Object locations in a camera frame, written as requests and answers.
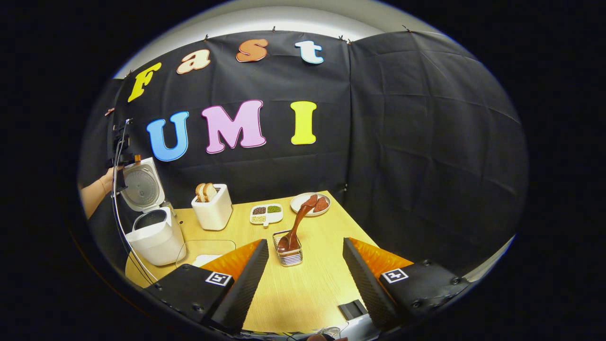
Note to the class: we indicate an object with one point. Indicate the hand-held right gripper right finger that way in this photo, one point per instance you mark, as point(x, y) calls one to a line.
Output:
point(367, 284)

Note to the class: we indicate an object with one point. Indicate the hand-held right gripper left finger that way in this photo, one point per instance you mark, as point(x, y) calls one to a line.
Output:
point(241, 289)

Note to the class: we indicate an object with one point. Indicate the white square rice dish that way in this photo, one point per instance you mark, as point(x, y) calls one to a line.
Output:
point(208, 259)

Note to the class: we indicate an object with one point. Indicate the brown wooden spoon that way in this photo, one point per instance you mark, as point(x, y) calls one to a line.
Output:
point(294, 227)

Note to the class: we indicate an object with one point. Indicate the white rice cooker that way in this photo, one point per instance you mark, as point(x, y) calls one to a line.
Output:
point(156, 246)

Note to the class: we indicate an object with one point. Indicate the toasted bread slice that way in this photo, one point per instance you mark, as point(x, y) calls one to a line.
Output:
point(210, 191)
point(200, 192)

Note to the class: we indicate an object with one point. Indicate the white divided bean dish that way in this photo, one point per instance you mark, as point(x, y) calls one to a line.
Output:
point(266, 218)

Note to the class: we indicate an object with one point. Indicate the white toaster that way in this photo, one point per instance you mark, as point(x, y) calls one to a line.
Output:
point(213, 215)

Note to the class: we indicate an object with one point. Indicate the red meat slice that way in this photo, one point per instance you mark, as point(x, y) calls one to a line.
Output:
point(311, 200)
point(322, 204)

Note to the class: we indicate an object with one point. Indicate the small white round plate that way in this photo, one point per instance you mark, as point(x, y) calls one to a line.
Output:
point(297, 203)

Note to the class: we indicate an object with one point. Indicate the black backdrop cloth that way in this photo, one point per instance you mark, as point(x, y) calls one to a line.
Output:
point(402, 142)

